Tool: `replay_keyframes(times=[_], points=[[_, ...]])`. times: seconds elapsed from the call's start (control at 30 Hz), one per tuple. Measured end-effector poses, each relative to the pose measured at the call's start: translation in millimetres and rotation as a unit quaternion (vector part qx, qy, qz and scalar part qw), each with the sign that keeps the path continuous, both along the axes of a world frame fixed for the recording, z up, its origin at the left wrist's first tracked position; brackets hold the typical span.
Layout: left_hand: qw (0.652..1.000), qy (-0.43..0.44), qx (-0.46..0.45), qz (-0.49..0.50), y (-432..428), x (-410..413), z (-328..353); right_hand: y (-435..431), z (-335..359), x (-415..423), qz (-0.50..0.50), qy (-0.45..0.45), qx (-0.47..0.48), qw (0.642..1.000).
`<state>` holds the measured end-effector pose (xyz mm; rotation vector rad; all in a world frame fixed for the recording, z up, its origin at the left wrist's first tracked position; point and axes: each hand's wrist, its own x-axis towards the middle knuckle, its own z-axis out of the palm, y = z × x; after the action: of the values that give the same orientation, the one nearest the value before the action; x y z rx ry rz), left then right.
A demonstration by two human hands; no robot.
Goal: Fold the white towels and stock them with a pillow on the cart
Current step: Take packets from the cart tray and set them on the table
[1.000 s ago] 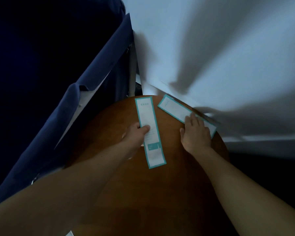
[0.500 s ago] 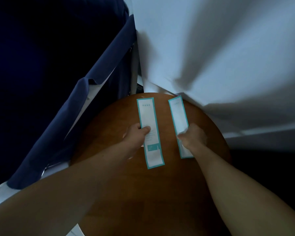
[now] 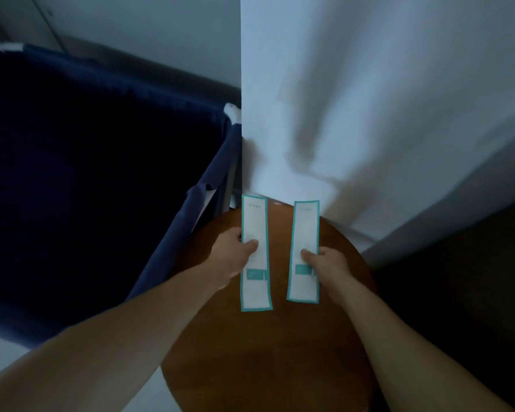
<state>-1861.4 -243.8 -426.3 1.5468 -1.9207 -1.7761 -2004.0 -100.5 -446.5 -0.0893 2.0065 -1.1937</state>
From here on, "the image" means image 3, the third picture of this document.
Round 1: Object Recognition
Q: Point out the person's left hand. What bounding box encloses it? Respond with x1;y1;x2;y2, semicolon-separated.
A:
207;227;259;291

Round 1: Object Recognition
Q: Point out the person's right hand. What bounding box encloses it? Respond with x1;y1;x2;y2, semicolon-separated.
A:
300;247;353;306

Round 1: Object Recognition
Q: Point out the teal-bordered white paper strip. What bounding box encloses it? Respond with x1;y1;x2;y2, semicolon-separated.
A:
240;195;274;313
286;200;321;304

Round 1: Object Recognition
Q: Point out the person's left forearm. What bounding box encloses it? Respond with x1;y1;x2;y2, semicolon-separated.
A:
0;265;224;412

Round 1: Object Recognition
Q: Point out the person's right forearm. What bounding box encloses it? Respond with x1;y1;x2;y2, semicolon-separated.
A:
336;281;515;412

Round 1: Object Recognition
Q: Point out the round brown wooden table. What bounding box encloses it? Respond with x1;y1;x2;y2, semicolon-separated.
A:
161;201;380;412

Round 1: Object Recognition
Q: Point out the dark blue fabric hamper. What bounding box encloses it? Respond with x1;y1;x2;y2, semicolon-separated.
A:
0;42;243;349

